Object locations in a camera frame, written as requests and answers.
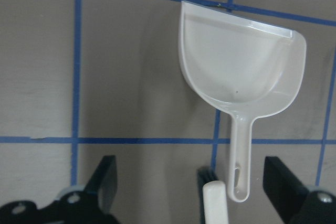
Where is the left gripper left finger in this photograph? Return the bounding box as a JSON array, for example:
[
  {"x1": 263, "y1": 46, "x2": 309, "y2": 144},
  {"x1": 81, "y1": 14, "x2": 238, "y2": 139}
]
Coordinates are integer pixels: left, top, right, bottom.
[{"x1": 1, "y1": 155, "x2": 120, "y2": 223}]

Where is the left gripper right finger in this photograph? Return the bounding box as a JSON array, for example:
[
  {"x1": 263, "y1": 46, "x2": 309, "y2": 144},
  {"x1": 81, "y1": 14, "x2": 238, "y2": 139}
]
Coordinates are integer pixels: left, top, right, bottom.
[{"x1": 262, "y1": 156, "x2": 335, "y2": 223}]

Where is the beige hand brush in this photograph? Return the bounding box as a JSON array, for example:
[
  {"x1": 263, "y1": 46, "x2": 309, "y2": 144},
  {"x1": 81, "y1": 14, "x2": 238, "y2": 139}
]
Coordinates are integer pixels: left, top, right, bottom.
[{"x1": 197, "y1": 166, "x2": 229, "y2": 224}]

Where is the beige plastic dustpan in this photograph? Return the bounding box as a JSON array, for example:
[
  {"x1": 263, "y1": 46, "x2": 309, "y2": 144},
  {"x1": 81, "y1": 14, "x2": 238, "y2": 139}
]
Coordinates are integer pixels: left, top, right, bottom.
[{"x1": 178, "y1": 1, "x2": 307, "y2": 202}]

